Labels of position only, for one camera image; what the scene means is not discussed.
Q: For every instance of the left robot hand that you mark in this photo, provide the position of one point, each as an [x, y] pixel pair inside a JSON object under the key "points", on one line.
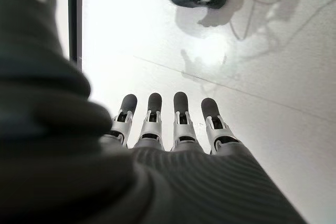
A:
{"points": [[131, 182]]}

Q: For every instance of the dark frame strip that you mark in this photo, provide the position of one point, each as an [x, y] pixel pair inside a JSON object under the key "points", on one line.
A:
{"points": [[75, 16]]}

